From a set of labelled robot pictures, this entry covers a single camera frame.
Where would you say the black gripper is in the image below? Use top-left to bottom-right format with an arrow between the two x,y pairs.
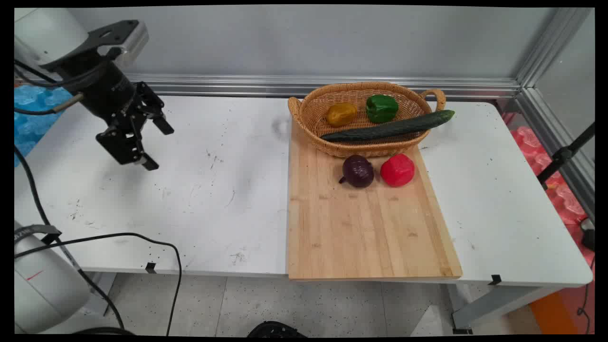
57,50 -> 175,171

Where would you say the yellow bell pepper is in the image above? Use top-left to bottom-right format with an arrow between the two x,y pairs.
326,102 -> 358,127

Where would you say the blue foam mat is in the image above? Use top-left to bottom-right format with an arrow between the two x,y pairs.
14,85 -> 73,168

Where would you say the grey metal table leg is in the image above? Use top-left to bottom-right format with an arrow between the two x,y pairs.
78,272 -> 117,316
450,284 -> 563,334

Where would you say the woven wicker basket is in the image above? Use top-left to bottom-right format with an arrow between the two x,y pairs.
287,82 -> 447,159

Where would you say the purple red onion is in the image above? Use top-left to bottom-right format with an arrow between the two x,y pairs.
339,155 -> 375,189

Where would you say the green bell pepper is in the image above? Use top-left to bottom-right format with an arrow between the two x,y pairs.
365,94 -> 399,124

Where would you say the wooden cutting board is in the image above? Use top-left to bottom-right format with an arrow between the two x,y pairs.
286,121 -> 464,282

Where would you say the black round floor object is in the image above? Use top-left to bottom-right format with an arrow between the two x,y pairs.
247,321 -> 308,338

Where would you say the dark green cucumber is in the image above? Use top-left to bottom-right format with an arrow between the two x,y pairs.
321,110 -> 456,143

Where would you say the red bell pepper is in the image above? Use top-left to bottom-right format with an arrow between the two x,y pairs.
380,153 -> 416,188

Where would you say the black tripod stand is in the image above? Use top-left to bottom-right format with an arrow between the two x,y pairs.
537,123 -> 595,190

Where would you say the red foam mat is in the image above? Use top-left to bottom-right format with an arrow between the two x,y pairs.
509,125 -> 595,269

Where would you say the orange floor mat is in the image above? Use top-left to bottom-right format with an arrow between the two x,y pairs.
529,284 -> 595,334

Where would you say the black power adapter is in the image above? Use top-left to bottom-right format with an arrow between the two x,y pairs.
580,218 -> 595,252

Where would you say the cable with beige plug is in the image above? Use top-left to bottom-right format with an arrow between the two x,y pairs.
14,93 -> 85,116

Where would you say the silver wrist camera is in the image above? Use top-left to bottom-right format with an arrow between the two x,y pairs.
112,23 -> 149,68

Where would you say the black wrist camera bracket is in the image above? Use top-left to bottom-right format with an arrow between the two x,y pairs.
87,20 -> 141,51

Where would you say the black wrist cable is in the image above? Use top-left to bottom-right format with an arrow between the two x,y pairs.
14,58 -> 103,90

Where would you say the thick black cable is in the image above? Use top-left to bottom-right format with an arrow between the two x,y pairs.
14,145 -> 125,332

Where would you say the black velcro strap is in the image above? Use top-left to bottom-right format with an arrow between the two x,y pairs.
14,224 -> 63,246

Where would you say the horizontal aluminium frame rail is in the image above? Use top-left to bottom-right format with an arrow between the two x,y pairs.
47,72 -> 523,100

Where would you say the slanted aluminium frame rail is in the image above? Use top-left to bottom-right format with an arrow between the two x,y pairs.
515,87 -> 595,221

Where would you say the upright aluminium frame post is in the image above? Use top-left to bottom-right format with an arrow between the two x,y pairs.
515,7 -> 594,88

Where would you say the thin black floor cable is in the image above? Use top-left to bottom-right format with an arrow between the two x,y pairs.
576,256 -> 595,333

